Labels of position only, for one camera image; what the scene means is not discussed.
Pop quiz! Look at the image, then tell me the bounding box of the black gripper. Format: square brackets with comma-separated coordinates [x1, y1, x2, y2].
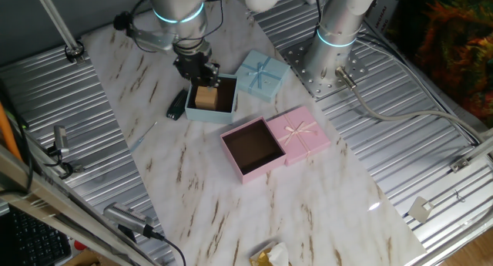
[173, 42, 221, 89]

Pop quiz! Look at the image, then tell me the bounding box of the small wooden block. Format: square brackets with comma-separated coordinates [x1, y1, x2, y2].
[194, 86, 219, 111]

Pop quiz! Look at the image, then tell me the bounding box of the light blue open gift box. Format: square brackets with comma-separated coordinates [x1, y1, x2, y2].
[184, 71, 239, 125]

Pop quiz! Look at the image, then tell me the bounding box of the pink open gift box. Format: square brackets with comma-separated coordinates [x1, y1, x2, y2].
[220, 116, 288, 185]

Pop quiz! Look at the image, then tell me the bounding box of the brown cardboard box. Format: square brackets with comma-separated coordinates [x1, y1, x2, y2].
[63, 249, 112, 266]

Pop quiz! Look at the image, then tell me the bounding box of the black hex key set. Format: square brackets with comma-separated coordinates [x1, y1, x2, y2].
[166, 89, 189, 121]

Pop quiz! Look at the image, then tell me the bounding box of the light blue lid with bow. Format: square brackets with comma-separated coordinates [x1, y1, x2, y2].
[234, 49, 291, 103]

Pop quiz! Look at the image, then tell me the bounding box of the clear plastic pipette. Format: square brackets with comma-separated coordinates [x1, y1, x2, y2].
[129, 121, 159, 153]

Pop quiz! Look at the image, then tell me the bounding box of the pink lid with bow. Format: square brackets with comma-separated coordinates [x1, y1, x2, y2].
[266, 106, 332, 167]

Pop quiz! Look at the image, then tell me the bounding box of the marble pattern table mat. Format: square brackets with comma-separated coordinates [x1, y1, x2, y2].
[80, 3, 428, 266]

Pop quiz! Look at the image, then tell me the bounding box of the aluminium pole with foot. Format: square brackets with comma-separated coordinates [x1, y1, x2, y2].
[32, 0, 86, 65]

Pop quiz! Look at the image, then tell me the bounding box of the gold tissue pack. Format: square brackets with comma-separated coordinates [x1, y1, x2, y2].
[249, 241, 290, 266]

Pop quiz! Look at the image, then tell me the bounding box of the white printed carton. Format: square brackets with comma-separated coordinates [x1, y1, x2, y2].
[364, 0, 400, 39]

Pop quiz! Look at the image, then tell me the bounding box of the orange pole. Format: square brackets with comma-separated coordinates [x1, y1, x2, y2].
[0, 102, 22, 161]

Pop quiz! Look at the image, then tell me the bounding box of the black keyboard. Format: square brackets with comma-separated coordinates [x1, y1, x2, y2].
[0, 207, 72, 266]

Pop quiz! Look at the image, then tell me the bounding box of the white paper tag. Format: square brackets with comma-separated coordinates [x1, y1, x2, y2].
[407, 196, 435, 224]

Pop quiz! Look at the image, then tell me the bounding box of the colourful patterned cloth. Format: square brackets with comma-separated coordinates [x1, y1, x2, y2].
[388, 0, 493, 128]

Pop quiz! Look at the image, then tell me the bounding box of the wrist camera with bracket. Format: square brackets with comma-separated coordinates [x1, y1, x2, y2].
[112, 10, 180, 54]

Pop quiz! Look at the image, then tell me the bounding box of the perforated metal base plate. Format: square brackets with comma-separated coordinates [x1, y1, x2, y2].
[283, 38, 369, 101]

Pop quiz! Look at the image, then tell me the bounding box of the black base cable bundle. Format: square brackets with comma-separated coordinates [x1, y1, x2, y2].
[312, 0, 325, 26]

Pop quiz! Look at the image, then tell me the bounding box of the small camera on mount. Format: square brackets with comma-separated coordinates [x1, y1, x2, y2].
[48, 125, 84, 174]

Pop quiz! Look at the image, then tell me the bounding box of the silver ribbed camera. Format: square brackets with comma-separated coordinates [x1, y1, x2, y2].
[102, 202, 163, 242]

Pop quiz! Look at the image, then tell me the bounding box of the black camera cable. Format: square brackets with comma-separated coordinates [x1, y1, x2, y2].
[153, 234, 188, 266]

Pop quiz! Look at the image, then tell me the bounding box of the thick grey base cable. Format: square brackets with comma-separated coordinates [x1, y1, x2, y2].
[334, 65, 486, 143]

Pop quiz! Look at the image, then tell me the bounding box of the aluminium frame beam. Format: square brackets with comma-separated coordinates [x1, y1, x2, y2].
[0, 142, 155, 266]

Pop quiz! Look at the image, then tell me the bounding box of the aluminium profile with bracket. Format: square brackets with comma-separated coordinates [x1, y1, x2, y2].
[449, 133, 493, 173]

